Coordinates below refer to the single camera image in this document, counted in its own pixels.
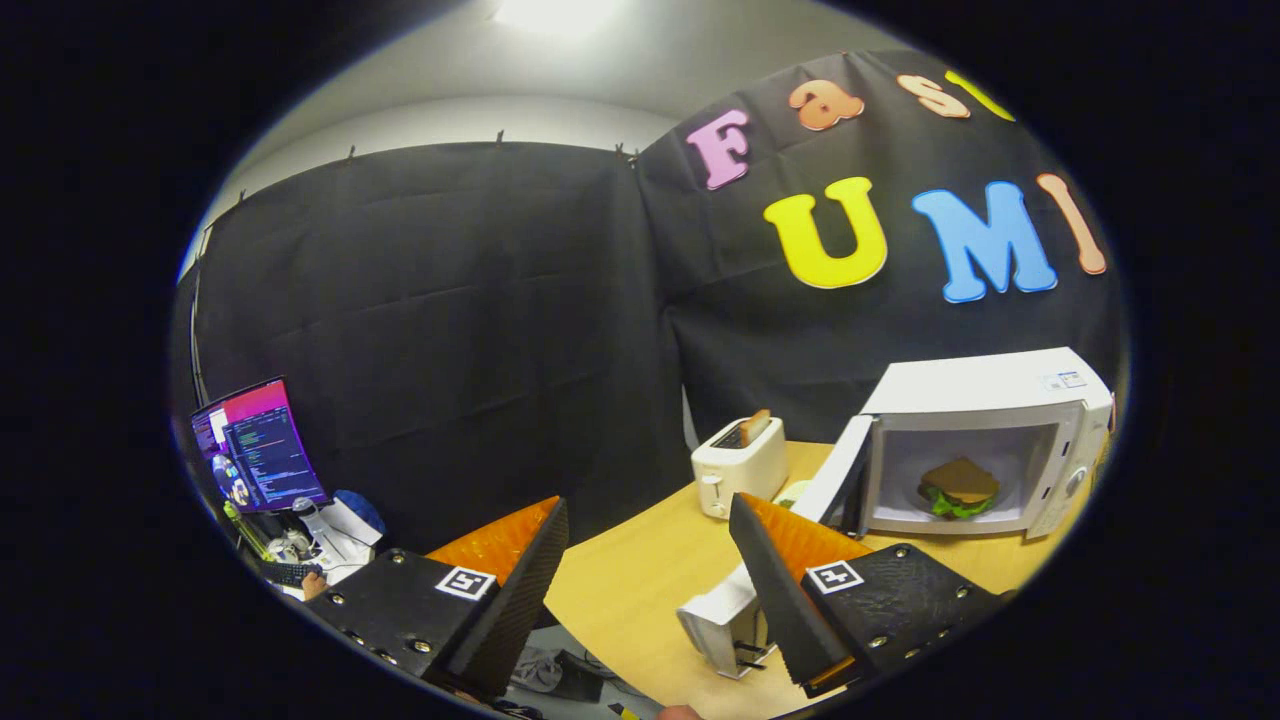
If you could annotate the computer monitor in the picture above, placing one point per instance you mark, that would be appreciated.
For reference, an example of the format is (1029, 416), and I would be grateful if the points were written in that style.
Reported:
(265, 450)

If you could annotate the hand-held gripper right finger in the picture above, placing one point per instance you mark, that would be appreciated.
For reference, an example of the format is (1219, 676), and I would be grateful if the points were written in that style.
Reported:
(780, 600)

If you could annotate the white divided bean tray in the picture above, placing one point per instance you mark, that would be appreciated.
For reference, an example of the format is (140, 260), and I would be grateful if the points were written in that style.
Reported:
(792, 493)

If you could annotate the white microwave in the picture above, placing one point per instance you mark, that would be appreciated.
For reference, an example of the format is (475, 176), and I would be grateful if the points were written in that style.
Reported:
(1000, 385)

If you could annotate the cream toaster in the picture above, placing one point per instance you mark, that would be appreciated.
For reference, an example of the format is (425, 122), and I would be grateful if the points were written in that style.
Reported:
(740, 475)

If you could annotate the brown toast slice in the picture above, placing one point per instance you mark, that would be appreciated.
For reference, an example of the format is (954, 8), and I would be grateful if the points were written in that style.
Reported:
(755, 427)

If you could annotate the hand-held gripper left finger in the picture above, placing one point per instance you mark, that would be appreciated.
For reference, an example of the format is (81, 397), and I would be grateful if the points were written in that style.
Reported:
(520, 590)

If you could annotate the black keyboard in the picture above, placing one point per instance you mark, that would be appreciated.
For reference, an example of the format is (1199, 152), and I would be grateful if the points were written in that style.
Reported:
(290, 573)

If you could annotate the brown bread lettuce sandwich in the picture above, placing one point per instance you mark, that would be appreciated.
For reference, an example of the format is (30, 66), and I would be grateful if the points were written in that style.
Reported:
(960, 485)

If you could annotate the blue cloth item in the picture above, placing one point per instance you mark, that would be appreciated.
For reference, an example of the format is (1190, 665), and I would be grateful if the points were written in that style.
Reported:
(362, 508)

